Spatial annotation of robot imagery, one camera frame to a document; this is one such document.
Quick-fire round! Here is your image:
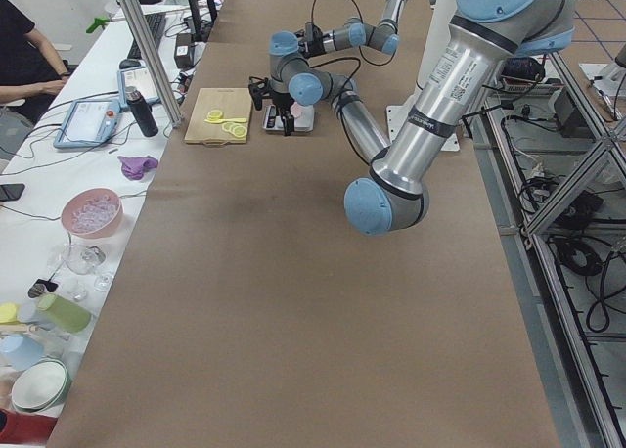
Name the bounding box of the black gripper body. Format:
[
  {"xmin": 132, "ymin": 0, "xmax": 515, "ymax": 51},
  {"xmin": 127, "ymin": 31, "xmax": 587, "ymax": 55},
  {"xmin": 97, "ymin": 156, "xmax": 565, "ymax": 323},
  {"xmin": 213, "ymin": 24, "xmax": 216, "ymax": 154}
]
[
  {"xmin": 247, "ymin": 76, "xmax": 293, "ymax": 115},
  {"xmin": 295, "ymin": 22, "xmax": 326, "ymax": 58}
]

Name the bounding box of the pink plastic cup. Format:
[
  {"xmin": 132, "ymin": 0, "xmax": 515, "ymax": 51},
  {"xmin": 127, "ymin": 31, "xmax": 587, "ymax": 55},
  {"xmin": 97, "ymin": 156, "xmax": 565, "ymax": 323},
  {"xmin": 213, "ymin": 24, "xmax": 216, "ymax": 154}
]
[{"xmin": 290, "ymin": 102, "xmax": 303, "ymax": 118}]

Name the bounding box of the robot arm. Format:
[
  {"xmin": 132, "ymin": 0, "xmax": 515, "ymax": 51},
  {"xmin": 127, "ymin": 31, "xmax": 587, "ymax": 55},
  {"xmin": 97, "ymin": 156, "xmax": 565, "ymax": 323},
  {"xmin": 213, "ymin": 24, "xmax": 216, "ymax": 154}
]
[
  {"xmin": 248, "ymin": 0, "xmax": 576, "ymax": 235},
  {"xmin": 296, "ymin": 0, "xmax": 408, "ymax": 58}
]

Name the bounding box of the digital kitchen scale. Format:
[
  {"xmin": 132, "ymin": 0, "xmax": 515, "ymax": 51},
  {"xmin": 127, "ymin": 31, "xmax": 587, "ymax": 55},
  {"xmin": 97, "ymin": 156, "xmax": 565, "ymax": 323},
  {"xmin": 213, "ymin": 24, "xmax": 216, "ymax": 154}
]
[{"xmin": 262, "ymin": 105, "xmax": 315, "ymax": 133}]

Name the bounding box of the yellow cup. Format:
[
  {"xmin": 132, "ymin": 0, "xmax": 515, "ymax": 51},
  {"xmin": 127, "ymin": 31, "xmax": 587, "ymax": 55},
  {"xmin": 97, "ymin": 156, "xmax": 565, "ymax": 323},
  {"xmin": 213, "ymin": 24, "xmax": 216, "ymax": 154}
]
[{"xmin": 0, "ymin": 302, "xmax": 19, "ymax": 325}]

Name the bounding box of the light blue cup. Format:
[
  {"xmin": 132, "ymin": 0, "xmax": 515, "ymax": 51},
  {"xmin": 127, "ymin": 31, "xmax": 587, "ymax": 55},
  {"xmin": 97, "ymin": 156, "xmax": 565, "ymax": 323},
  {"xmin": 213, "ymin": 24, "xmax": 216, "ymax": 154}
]
[{"xmin": 1, "ymin": 334, "xmax": 45, "ymax": 371}]

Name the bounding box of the wooden cutting board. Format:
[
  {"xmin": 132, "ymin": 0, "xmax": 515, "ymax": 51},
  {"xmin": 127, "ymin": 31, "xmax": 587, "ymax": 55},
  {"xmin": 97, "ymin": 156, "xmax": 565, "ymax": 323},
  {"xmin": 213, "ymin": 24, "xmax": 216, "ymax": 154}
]
[{"xmin": 184, "ymin": 88, "xmax": 252, "ymax": 146}]

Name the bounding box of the lemon slice by knife tip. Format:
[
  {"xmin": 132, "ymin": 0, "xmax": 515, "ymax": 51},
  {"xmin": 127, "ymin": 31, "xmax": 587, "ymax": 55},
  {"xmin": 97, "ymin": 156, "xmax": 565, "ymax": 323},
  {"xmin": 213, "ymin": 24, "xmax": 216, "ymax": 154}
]
[{"xmin": 206, "ymin": 110, "xmax": 223, "ymax": 121}]

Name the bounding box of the yellow plastic knife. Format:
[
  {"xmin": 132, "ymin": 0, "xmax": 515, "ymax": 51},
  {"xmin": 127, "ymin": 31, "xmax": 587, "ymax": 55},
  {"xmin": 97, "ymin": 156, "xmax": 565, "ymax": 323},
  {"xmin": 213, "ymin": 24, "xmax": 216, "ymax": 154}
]
[{"xmin": 204, "ymin": 117, "xmax": 247, "ymax": 124}]

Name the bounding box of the black water bottle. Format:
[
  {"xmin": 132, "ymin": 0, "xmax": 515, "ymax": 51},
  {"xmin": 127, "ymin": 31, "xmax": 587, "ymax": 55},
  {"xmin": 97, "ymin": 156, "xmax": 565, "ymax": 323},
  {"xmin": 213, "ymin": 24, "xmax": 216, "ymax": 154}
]
[{"xmin": 125, "ymin": 86, "xmax": 158, "ymax": 138}]

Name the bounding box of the teach pendant far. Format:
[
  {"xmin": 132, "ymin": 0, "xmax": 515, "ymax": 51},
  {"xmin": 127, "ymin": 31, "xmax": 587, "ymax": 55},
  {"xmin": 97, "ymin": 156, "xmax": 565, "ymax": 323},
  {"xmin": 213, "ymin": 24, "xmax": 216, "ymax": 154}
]
[{"xmin": 117, "ymin": 66, "xmax": 159, "ymax": 111}]

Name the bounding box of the teach pendant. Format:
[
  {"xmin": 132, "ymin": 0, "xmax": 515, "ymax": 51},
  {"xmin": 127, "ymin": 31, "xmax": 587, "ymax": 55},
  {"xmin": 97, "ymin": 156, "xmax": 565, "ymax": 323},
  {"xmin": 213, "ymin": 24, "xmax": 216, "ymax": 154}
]
[
  {"xmin": 53, "ymin": 98, "xmax": 121, "ymax": 150},
  {"xmin": 117, "ymin": 66, "xmax": 159, "ymax": 111}
]

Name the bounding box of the purple cloth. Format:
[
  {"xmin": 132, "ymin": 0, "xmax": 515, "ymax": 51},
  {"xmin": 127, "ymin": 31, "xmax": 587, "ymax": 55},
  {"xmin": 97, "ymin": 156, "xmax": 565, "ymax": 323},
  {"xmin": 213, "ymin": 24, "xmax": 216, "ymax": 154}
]
[{"xmin": 117, "ymin": 156, "xmax": 158, "ymax": 180}]

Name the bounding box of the teach pendant near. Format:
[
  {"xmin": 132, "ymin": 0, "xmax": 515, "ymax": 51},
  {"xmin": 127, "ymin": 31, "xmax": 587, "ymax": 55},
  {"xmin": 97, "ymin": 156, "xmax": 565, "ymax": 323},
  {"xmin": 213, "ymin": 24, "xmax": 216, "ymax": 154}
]
[{"xmin": 53, "ymin": 98, "xmax": 121, "ymax": 150}]

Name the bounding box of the pink bowl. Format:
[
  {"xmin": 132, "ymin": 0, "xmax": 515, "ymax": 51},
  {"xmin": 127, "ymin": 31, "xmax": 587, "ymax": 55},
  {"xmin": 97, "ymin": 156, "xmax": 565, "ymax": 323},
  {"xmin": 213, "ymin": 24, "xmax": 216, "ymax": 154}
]
[{"xmin": 61, "ymin": 188, "xmax": 123, "ymax": 239}]

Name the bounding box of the seated person black shirt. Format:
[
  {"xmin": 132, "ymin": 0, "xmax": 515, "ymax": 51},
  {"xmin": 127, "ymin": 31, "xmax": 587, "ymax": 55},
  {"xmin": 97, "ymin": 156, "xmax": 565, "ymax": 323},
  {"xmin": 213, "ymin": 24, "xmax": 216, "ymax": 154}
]
[{"xmin": 1, "ymin": 0, "xmax": 70, "ymax": 124}]

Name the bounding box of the clear glass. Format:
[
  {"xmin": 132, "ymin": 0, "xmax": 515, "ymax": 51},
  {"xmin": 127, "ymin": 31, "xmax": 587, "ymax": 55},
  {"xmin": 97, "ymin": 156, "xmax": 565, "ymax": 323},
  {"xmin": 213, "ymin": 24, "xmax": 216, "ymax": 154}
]
[{"xmin": 62, "ymin": 245, "xmax": 106, "ymax": 275}]

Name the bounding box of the green bottle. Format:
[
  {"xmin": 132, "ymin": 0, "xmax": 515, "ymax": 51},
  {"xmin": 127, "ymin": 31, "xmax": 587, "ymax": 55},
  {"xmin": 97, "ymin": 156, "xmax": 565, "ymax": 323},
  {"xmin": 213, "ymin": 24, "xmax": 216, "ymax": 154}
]
[{"xmin": 36, "ymin": 293, "xmax": 92, "ymax": 334}]

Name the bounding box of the white green rimmed bowl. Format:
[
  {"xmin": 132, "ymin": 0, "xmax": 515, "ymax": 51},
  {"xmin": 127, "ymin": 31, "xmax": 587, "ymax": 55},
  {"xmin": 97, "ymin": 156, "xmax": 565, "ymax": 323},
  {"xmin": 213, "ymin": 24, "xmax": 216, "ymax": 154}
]
[{"xmin": 11, "ymin": 359, "xmax": 71, "ymax": 413}]

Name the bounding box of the lemon slice near handle end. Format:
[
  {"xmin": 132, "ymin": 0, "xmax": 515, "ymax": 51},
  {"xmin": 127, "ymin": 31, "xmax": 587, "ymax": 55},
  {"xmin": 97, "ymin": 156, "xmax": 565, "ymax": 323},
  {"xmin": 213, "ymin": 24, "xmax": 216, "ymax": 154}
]
[{"xmin": 231, "ymin": 126, "xmax": 247, "ymax": 138}]

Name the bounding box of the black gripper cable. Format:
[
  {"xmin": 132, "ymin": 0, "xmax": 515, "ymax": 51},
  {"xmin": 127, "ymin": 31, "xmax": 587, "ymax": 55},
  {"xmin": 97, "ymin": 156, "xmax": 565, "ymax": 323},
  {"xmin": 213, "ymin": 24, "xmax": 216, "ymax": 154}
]
[{"xmin": 307, "ymin": 56, "xmax": 373, "ymax": 168}]

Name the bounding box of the aluminium frame post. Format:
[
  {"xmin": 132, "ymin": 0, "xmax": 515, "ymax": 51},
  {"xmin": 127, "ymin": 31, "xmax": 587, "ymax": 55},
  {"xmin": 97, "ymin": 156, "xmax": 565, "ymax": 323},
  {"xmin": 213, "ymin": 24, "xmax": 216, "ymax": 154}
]
[{"xmin": 118, "ymin": 0, "xmax": 183, "ymax": 128}]

